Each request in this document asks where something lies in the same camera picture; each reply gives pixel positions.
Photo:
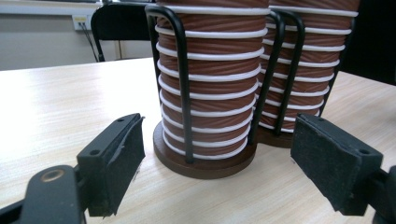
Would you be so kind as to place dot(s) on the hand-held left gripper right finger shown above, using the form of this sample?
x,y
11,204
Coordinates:
x,y
330,161

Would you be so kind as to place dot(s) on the white wall outlet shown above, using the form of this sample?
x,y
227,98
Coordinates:
x,y
81,21

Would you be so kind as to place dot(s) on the stack of brown paper cups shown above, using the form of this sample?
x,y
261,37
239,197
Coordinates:
x,y
314,56
218,87

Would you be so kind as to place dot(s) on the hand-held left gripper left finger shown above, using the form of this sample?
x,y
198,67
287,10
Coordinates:
x,y
121,161

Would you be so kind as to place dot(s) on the black folding chair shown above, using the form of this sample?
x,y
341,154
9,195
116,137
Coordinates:
x,y
121,25

